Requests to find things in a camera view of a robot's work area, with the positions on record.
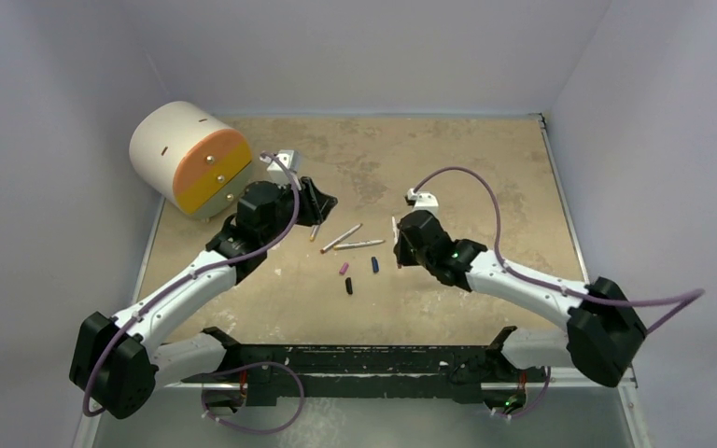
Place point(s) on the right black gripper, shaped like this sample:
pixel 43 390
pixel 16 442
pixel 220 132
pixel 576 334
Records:
pixel 403 239

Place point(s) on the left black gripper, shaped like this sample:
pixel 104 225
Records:
pixel 315 204

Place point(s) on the pen with yellow end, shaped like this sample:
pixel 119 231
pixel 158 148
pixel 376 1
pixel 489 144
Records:
pixel 314 232

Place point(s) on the pen with magenta end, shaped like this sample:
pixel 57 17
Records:
pixel 395 233

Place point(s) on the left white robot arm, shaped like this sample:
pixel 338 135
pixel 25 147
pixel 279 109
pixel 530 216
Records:
pixel 112 361

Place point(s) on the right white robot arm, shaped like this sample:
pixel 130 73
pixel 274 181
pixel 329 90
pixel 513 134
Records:
pixel 473 267

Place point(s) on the pen with red tip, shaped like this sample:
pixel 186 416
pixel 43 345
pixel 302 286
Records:
pixel 329 246

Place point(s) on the pen with orange tip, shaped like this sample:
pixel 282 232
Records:
pixel 356 245

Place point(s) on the round white drawer cabinet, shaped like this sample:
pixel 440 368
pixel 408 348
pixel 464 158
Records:
pixel 195 161

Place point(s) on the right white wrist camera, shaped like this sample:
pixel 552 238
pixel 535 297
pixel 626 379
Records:
pixel 420 200

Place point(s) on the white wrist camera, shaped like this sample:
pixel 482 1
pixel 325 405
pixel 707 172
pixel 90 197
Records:
pixel 420 200
pixel 283 166

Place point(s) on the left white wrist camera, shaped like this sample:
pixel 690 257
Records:
pixel 283 166

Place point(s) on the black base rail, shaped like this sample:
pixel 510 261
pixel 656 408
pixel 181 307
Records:
pixel 465 374

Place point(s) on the aluminium table edge rail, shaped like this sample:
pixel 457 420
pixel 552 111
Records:
pixel 566 204

